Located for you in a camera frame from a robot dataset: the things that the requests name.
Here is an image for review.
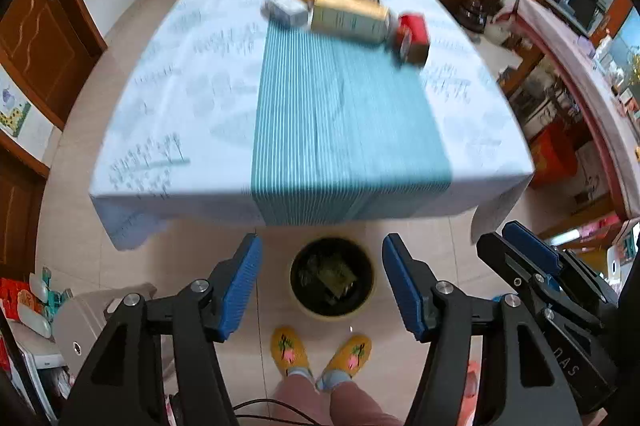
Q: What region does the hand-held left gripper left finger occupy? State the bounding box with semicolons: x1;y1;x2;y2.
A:
60;233;264;426

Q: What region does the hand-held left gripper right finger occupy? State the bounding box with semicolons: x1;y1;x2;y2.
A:
381;233;583;426

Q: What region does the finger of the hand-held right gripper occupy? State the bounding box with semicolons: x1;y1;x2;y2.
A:
476;232;606;332
501;221;621;307

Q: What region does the black bin with yellow rim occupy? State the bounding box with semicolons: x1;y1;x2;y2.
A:
289;237;376;319

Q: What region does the yellow plastic bag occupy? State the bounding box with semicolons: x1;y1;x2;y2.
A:
317;261;358;299

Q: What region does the red brown carton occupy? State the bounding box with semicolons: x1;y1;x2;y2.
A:
392;13;432;67

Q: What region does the yellow long box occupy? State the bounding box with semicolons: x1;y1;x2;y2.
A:
310;0;391;44

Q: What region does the white small box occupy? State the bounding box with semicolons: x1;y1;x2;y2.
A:
262;0;311;27

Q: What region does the yellow embroidered slipper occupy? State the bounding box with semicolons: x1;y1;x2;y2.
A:
322;333;373;389
270;326;312;377

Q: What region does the orange bucket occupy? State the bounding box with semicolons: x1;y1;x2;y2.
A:
530;121;581;189

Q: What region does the person's right leg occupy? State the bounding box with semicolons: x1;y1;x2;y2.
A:
327;381;406;426

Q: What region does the person's leg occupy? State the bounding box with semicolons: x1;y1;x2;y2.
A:
272;371;331;426
327;381;406;426

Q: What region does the person's left leg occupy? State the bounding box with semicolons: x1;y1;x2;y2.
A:
272;371;331;426

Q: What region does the table with tree tablecloth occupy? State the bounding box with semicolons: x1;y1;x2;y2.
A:
89;0;536;251

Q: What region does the pink tablecloth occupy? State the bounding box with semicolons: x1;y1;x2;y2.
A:
500;0;640;221

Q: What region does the black cooker pot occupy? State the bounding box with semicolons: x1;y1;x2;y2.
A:
459;0;488;31

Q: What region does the brown wooden door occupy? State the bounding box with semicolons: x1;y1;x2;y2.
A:
0;0;106;131

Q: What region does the black cable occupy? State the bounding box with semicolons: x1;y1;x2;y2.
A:
232;398;321;426

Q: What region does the children's wall poster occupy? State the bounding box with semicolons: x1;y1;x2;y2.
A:
0;66;33;139

